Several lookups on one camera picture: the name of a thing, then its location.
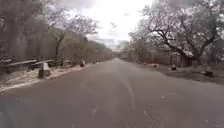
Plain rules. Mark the grey asphalt road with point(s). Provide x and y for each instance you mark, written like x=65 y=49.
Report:
x=113 y=100

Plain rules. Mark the row of bare trees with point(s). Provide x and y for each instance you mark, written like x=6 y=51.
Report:
x=150 y=50

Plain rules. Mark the large bare sprawling tree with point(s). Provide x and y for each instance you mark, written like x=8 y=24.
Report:
x=190 y=57

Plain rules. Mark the dense row of trees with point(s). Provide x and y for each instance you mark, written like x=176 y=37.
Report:
x=30 y=36

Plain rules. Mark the low roadside guardrail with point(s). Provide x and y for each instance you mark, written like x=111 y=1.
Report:
x=21 y=62

